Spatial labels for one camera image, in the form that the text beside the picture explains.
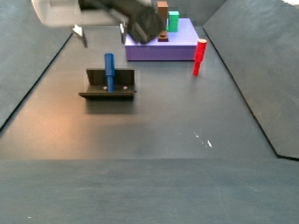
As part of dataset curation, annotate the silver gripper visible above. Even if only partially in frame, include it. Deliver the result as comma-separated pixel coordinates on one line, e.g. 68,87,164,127
32,0,128,47

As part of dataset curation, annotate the blue cylindrical peg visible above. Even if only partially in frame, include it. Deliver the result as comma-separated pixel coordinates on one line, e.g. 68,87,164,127
104,53,115,93

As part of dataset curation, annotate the black angled fixture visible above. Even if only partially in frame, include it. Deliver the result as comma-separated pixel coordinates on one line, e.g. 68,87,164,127
79,69,136,100

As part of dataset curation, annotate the brown L-shaped block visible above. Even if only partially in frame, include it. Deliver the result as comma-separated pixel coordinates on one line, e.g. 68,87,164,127
156,1,168,42

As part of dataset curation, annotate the green U-shaped block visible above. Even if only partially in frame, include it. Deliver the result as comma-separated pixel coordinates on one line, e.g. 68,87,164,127
167,11,180,32

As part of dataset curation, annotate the purple base block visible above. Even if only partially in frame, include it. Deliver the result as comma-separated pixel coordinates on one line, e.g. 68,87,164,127
126,18,199,61

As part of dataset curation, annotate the red hexagonal peg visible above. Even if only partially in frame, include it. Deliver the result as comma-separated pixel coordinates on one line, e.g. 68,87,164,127
192,38,208,76

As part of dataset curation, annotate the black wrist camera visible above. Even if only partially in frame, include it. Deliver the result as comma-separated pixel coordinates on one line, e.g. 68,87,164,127
79,0,164,45

